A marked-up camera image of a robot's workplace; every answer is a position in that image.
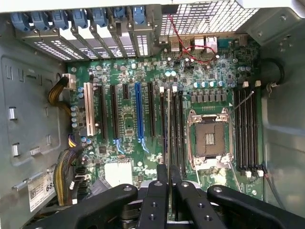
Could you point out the long black expansion slot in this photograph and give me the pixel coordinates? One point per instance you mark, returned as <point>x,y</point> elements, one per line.
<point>151,109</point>
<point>103,112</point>
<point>114,112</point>

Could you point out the white power connector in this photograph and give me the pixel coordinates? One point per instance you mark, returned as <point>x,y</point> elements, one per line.
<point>69,80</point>

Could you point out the white square chip heatsink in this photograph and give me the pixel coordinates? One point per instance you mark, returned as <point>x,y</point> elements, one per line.
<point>118,173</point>

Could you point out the black RAM slot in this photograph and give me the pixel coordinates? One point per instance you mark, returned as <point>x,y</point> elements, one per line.
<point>243,131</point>
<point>182,133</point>
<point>255,131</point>
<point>175,128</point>
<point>237,131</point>
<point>162,124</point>
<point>249,131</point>

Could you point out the blue plastic slot clip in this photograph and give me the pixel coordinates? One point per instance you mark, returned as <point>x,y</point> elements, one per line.
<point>81,17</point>
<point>101,16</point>
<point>119,13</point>
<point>60,19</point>
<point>20,21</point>
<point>40,20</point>
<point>139,15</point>

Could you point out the white expansion slot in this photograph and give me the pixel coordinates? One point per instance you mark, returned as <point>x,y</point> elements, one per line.
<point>89,109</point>

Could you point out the short black expansion slot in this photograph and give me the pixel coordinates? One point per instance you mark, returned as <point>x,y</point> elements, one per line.
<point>125,91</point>

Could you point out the thin metal locking lever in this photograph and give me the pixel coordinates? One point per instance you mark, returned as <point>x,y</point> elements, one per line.
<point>240,102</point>
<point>236,176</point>

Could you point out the white barcode label sticker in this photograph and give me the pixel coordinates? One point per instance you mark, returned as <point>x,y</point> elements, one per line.
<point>39,193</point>

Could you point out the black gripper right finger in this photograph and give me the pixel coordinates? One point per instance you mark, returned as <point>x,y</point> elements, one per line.
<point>200,210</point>

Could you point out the blue expansion slot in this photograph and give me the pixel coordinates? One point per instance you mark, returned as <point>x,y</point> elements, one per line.
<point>139,109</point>

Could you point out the green motherboard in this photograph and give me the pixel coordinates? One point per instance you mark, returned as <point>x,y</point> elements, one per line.
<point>128,114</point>

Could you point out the black SATA port block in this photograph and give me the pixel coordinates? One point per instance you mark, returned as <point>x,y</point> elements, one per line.
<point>81,177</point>

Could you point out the silver rear port block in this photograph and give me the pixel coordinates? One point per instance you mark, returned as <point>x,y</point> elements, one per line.
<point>188,43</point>

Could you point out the grey metal PC case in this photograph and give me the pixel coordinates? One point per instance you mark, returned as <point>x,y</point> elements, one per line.
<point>28,107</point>

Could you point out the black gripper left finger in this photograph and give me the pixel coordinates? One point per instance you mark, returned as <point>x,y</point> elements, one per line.
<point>152,205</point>

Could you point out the silver CPU socket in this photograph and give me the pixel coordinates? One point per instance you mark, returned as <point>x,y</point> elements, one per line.
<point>209,138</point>

